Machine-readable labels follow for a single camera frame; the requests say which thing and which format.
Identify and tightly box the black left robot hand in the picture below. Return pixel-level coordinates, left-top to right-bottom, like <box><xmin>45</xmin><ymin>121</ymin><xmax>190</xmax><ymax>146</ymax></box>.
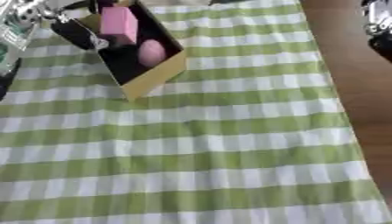
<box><xmin>49</xmin><ymin>0</ymin><xmax>123</xmax><ymax>51</ymax></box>

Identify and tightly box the pink rectangular block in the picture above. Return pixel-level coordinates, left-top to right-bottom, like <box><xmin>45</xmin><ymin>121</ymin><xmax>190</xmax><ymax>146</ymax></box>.
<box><xmin>98</xmin><ymin>5</ymin><xmax>141</xmax><ymax>46</ymax></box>

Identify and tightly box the tan cardboard box black inside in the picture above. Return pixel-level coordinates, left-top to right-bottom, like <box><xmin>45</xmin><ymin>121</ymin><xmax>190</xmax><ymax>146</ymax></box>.
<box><xmin>74</xmin><ymin>0</ymin><xmax>189</xmax><ymax>102</ymax></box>

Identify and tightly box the pink egg-shaped toy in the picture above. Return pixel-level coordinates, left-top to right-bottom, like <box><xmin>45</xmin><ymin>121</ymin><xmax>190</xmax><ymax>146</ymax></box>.
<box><xmin>136</xmin><ymin>38</ymin><xmax>169</xmax><ymax>69</ymax></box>

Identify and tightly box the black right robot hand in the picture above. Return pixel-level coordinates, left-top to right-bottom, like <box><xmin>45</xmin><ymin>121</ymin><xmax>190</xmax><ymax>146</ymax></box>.
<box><xmin>367</xmin><ymin>33</ymin><xmax>392</xmax><ymax>64</ymax></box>

